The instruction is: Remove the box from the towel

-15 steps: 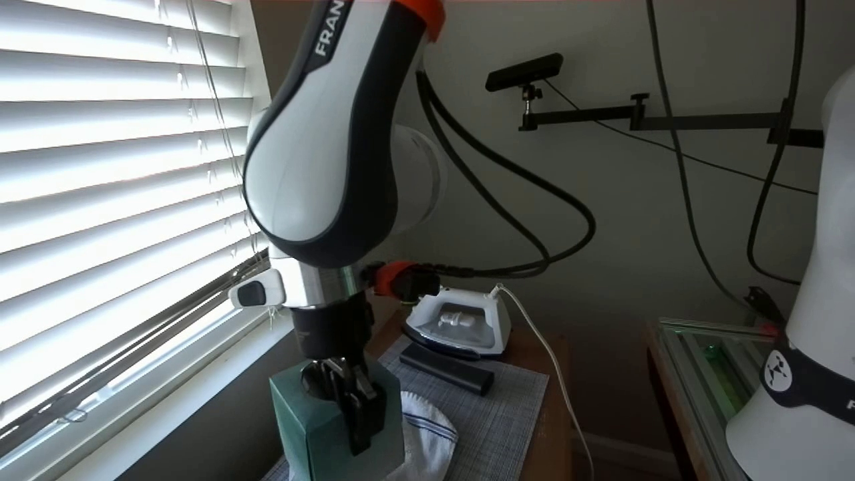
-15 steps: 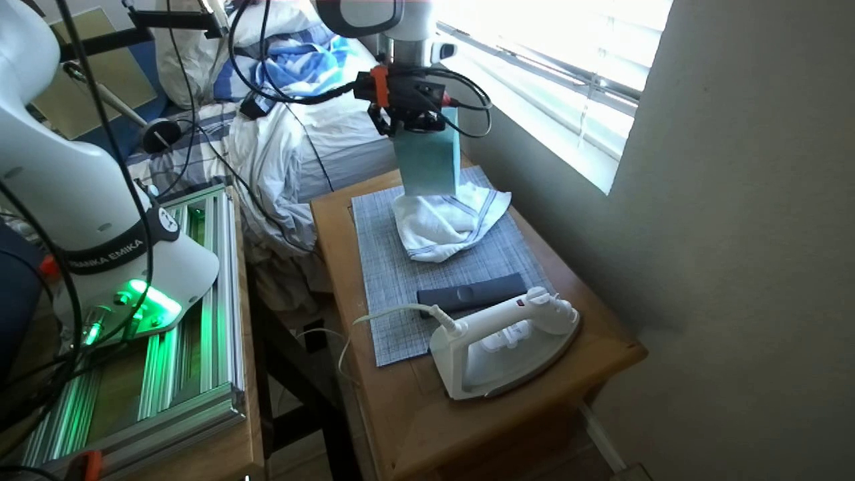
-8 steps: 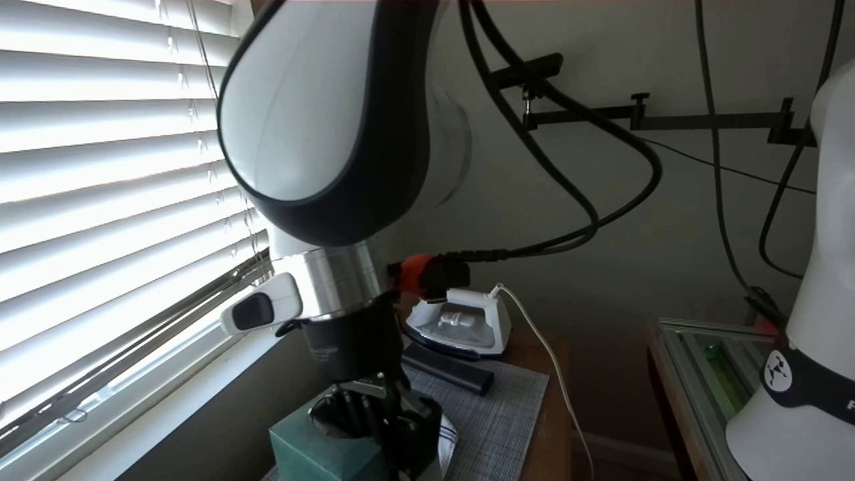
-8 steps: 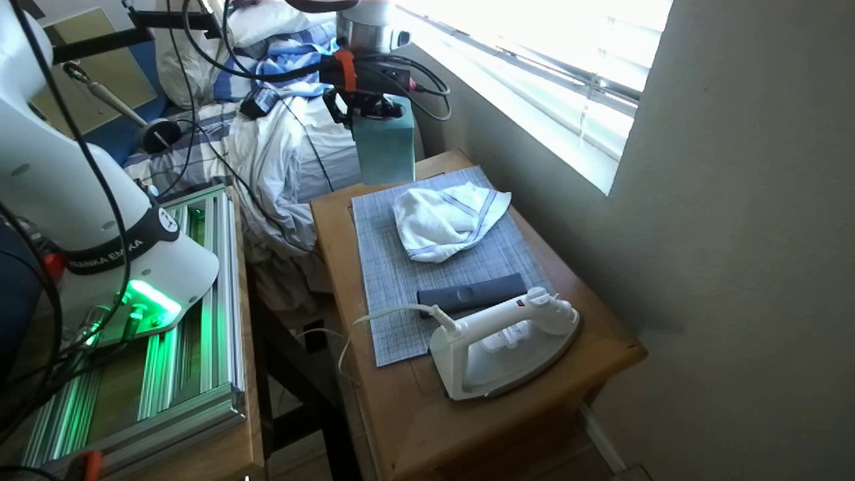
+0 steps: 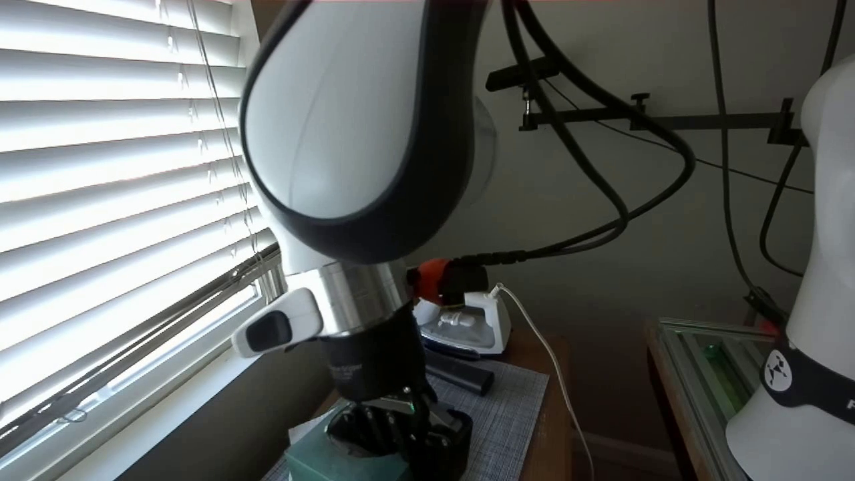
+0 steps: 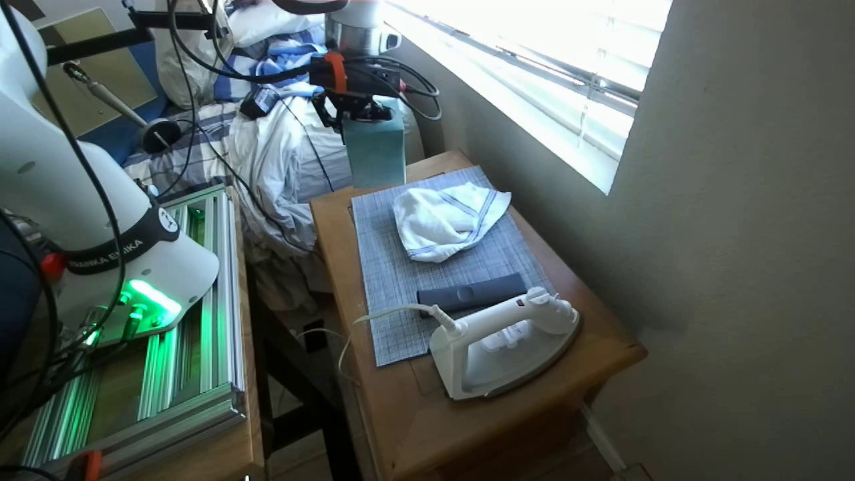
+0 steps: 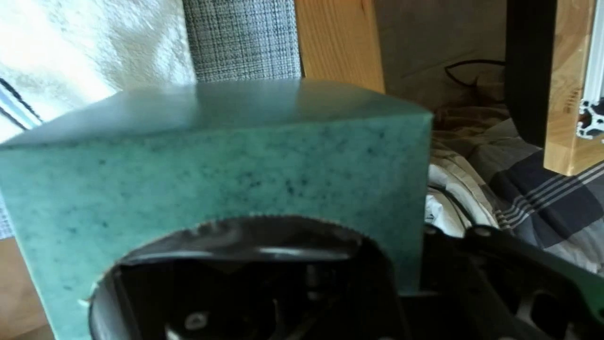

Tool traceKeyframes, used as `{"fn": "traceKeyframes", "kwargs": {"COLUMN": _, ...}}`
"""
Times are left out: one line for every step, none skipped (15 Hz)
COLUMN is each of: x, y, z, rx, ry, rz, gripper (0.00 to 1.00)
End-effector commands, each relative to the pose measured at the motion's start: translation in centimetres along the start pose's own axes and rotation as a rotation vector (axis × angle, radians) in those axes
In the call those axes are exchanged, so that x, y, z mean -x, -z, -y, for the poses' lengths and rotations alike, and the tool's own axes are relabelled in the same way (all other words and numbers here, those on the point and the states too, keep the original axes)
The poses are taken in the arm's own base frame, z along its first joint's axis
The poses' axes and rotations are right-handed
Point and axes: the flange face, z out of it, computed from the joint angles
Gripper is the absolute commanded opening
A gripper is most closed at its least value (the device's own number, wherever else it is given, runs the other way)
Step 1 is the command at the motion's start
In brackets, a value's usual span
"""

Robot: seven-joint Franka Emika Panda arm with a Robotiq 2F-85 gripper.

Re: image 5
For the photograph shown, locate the thin black camera cable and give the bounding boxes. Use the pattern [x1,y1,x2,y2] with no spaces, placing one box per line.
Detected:
[539,77,814,197]

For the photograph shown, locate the white iron cord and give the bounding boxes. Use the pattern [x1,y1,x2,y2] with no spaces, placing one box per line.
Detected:
[492,283,595,481]

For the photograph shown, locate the white window blinds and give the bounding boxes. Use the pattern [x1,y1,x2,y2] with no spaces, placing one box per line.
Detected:
[0,0,289,450]

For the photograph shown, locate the orange cable clamp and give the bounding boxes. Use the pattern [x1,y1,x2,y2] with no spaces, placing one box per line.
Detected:
[406,257,468,307]

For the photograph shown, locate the black looped cable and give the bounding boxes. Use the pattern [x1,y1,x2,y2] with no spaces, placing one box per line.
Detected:
[756,0,853,281]

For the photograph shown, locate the black cable plug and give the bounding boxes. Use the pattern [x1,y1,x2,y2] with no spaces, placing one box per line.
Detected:
[744,283,792,340]

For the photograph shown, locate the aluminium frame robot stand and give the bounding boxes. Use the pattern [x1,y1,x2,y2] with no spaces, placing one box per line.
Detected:
[647,315,788,481]

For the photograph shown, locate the teal tissue box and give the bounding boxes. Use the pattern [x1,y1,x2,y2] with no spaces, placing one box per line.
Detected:
[284,425,415,481]

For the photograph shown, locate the black rectangular bar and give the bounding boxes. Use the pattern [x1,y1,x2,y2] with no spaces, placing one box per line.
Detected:
[420,345,496,397]

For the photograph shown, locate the white window sill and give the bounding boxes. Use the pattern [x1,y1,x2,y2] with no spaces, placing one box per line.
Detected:
[0,304,301,481]

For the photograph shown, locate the wooden side table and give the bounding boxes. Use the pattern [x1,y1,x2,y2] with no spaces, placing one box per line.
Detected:
[496,329,583,481]

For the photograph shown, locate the thin black hanging cable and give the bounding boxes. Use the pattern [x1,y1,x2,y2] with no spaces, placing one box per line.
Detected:
[706,0,762,296]

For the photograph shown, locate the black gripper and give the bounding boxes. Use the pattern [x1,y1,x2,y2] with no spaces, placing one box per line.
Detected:
[321,304,440,459]

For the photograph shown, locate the black stereo camera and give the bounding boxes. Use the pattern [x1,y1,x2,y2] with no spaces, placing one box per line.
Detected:
[483,57,557,93]

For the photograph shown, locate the white clothes iron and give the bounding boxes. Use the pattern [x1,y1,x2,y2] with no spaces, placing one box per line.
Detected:
[410,283,515,363]

